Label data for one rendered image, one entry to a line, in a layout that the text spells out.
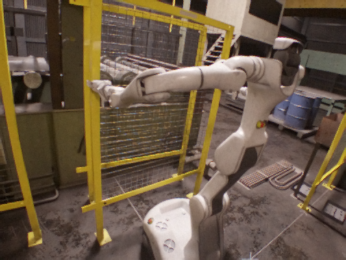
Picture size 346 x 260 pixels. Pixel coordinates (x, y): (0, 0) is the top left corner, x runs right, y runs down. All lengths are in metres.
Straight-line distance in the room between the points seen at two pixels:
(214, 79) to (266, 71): 0.24
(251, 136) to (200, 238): 0.75
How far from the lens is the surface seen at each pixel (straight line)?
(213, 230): 1.49
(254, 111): 0.94
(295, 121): 5.96
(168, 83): 0.65
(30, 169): 2.52
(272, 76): 0.86
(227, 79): 0.74
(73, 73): 2.18
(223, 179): 1.12
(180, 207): 1.89
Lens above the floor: 1.58
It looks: 23 degrees down
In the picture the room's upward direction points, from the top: 9 degrees clockwise
